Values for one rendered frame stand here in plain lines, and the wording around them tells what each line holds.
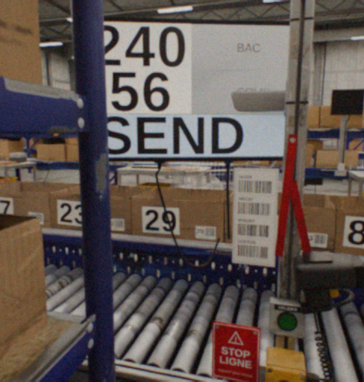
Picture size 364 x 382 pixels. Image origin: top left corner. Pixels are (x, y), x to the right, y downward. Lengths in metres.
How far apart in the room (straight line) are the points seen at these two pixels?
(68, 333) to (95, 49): 0.24
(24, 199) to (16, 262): 1.42
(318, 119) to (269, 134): 5.10
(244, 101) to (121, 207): 0.84
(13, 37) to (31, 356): 0.24
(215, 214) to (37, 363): 1.10
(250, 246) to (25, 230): 0.50
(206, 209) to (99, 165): 1.05
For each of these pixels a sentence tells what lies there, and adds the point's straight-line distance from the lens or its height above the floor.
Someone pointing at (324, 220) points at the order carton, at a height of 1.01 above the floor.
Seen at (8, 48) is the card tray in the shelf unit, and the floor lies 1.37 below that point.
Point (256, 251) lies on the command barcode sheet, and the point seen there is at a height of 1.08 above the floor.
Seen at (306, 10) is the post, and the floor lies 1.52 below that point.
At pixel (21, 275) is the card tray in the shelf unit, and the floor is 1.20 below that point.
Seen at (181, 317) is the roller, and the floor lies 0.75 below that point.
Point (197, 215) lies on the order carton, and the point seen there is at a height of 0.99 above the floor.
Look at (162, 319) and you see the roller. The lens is 1.14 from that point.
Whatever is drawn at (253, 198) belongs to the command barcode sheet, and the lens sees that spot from 0.69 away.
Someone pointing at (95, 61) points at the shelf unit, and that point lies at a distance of 0.32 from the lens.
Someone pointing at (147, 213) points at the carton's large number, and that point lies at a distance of 1.42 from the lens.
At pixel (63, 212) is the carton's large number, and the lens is 1.61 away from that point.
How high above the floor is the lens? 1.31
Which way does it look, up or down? 9 degrees down
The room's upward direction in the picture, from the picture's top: straight up
